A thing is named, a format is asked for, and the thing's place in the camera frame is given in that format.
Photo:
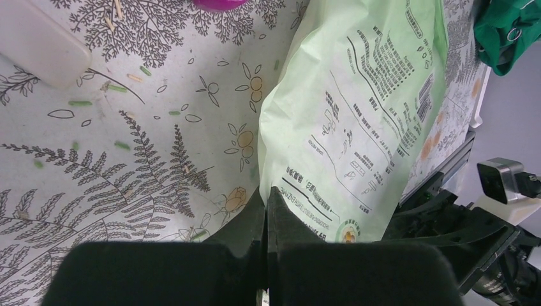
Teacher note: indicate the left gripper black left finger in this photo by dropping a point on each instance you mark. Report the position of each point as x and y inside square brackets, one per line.
[224, 269]

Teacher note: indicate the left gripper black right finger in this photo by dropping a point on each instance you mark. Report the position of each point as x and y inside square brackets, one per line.
[305, 270]

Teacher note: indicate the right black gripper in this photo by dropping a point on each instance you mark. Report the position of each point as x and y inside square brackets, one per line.
[488, 255]

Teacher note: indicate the green cat litter bag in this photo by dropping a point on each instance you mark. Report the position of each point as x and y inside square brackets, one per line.
[356, 98]

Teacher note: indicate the purple litter scoop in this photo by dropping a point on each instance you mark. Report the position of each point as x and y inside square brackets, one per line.
[218, 5]

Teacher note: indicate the teal cat litter box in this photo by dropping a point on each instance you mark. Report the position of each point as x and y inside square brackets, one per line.
[35, 42]

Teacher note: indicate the floral patterned mat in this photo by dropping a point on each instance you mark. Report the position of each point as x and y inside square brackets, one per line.
[155, 141]

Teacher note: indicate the green jersey with orange logo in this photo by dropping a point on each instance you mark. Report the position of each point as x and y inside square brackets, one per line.
[504, 30]

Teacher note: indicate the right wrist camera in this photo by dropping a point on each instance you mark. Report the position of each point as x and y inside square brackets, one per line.
[506, 181]

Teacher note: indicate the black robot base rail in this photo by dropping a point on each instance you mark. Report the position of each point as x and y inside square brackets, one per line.
[445, 175]

